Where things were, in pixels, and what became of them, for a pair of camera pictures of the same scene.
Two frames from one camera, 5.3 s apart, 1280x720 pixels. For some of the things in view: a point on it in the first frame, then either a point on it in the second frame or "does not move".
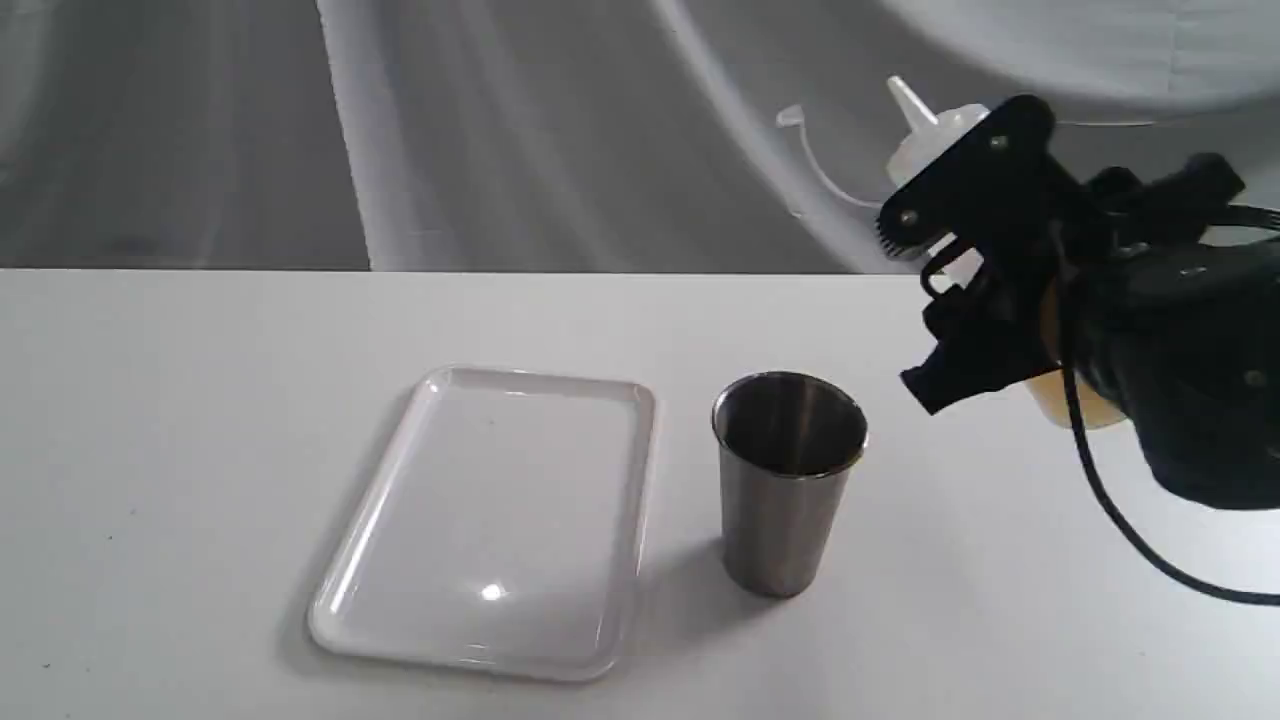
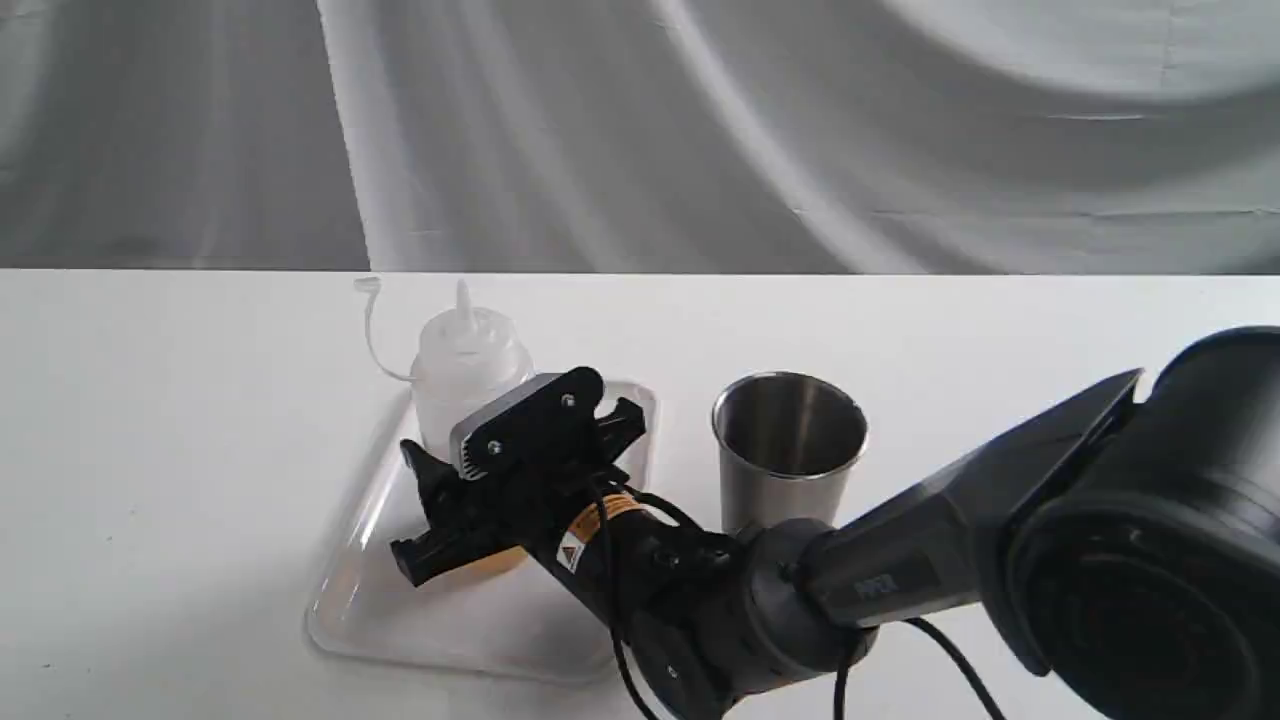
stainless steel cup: x=787 y=443 does not move
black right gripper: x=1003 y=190 → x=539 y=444
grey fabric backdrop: x=568 y=135 does not move
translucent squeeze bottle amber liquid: x=923 y=138 → x=458 y=353
